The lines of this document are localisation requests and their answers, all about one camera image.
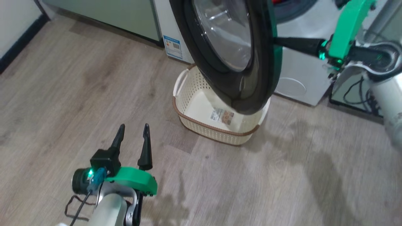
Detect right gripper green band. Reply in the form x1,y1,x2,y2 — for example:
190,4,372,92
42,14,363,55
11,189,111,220
273,0,376,69

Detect paper label sticker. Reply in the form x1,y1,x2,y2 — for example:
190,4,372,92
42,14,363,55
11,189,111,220
210,108,235,125

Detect blue energy label sticker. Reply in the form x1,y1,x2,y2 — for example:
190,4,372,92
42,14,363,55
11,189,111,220
163,35,183,60

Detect black baseboard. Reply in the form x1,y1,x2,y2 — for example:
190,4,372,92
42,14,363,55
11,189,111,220
0,14,50,74

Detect cream perforated laundry basket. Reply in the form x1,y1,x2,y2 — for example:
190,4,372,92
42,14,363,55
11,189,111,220
172,64,271,146

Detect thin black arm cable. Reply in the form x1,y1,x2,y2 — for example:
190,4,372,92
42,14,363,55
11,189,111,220
343,77,382,115
68,168,107,226

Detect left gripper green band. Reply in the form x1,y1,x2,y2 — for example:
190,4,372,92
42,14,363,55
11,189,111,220
105,123,158,226

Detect round black washing machine door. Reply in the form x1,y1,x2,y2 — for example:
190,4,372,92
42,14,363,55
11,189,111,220
169,0,283,115

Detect round white filter cover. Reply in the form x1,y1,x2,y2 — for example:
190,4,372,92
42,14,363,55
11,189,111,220
276,77,307,97

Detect pale green cabinet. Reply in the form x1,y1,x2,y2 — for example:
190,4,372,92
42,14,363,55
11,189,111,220
328,0,402,118
41,0,164,47

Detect white washing machine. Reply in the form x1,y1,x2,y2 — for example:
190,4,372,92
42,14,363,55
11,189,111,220
153,0,335,107

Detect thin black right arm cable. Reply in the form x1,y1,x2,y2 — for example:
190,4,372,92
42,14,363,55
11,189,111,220
343,77,382,115

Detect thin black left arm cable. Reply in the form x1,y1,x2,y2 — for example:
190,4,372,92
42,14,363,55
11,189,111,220
68,168,107,226

